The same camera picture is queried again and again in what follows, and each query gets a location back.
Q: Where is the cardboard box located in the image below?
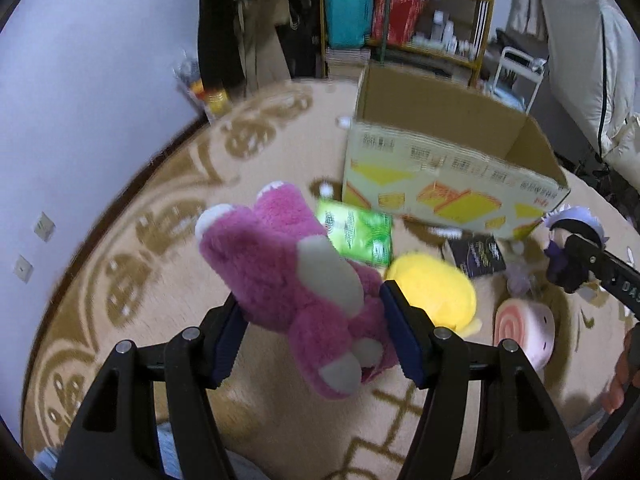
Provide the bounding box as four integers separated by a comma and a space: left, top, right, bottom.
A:
342, 63, 570, 240

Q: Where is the red bag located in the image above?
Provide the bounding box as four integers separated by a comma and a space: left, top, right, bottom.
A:
371, 0, 426, 46

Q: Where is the black tissue pack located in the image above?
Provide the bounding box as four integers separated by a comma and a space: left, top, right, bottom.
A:
442, 235, 506, 278

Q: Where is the white rolling cart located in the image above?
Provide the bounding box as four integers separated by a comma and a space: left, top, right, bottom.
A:
488, 47, 547, 114

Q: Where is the white-haired plush doll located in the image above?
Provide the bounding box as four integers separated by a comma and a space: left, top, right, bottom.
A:
544, 205, 608, 294

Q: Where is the wooden shelf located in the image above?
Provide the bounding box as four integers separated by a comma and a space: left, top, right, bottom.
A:
319, 0, 495, 87

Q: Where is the teal bag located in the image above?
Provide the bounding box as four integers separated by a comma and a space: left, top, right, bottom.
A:
326, 0, 373, 50

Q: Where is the pink plush bear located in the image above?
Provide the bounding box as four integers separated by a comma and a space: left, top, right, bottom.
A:
194, 181, 398, 400

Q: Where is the pink round plush cushion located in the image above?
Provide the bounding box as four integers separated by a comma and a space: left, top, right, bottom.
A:
494, 298, 555, 372

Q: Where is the yellow plush toy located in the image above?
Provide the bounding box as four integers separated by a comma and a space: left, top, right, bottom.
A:
385, 252, 483, 338

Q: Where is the person's right hand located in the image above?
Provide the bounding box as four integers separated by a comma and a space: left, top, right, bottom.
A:
602, 332, 639, 414

